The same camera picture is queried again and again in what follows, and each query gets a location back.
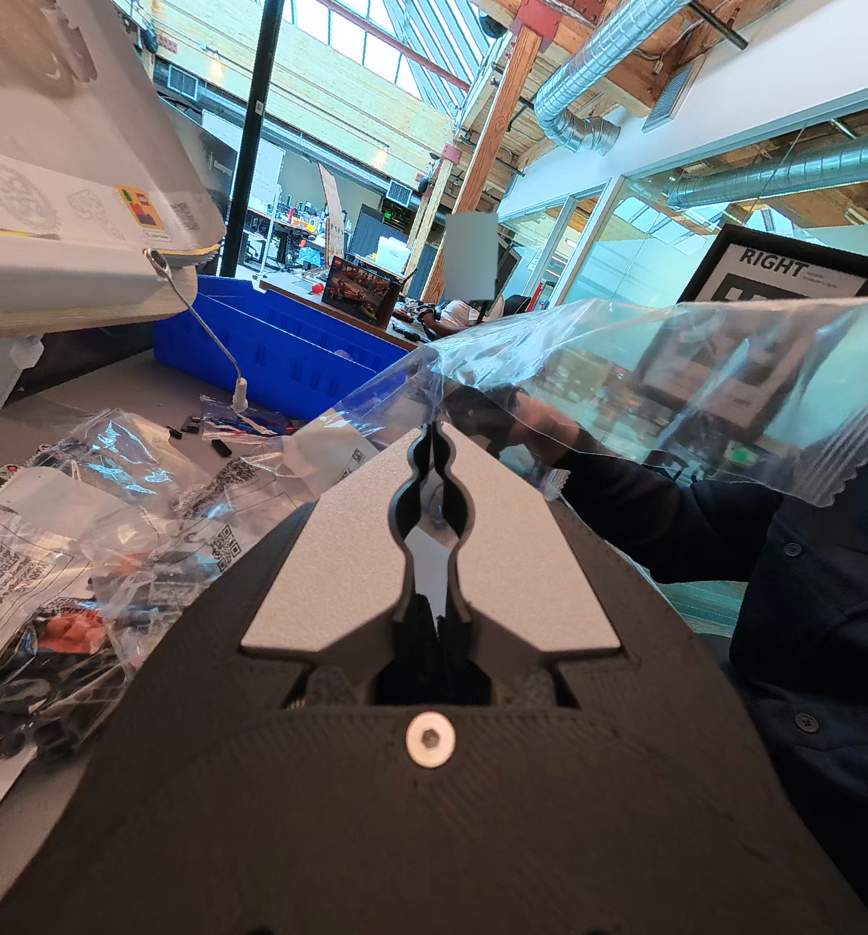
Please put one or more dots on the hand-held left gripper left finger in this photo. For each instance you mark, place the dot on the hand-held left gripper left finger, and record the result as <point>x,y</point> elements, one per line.
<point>324,584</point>

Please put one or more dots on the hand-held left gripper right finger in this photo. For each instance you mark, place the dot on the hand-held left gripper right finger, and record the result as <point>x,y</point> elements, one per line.
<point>536,584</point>

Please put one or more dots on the clear bag white strip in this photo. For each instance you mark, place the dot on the clear bag white strip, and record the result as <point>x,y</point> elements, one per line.
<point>623,350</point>

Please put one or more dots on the person's right forearm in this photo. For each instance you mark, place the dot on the person's right forearm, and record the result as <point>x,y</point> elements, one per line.
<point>660,511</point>

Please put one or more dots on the large clear lego parts bag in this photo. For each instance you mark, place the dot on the large clear lego parts bag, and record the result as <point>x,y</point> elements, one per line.
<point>149,497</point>

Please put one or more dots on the red lego set box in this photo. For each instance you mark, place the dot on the red lego set box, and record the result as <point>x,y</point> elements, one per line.
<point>361,288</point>

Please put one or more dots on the dark lego set box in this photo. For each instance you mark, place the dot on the dark lego set box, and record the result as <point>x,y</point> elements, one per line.
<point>218,168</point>

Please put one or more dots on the crumpled clear plastic bag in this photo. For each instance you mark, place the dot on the crumpled clear plastic bag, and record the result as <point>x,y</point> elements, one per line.
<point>244,420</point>

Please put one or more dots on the blue plastic bin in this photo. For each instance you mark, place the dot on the blue plastic bin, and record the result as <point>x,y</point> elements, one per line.
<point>258,343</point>

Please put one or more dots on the black office chair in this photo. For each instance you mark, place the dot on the black office chair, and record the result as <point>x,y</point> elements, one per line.
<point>518,303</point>

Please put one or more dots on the clear bag black orange parts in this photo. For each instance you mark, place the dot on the clear bag black orange parts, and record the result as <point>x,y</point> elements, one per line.
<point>47,679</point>

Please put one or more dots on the wooden background desk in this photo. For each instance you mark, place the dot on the wooden background desk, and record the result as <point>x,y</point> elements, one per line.
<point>295,292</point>

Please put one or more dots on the clear bag over white base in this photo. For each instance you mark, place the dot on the clear bag over white base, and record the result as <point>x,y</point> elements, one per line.
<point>25,555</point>

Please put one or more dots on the person's torso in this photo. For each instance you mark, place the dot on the person's torso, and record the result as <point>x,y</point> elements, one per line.
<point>828,657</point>

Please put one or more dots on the black vertical pole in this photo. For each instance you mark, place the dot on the black vertical pole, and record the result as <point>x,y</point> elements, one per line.
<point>251,131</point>

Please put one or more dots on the instruction booklet stack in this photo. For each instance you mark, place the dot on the instruction booklet stack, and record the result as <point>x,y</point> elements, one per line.
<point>61,109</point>

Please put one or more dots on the silver ventilation duct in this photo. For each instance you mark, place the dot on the silver ventilation duct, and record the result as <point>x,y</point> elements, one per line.
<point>791,172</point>
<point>594,73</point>

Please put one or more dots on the wooden support post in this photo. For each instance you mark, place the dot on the wooden support post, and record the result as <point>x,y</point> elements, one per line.
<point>488,161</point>

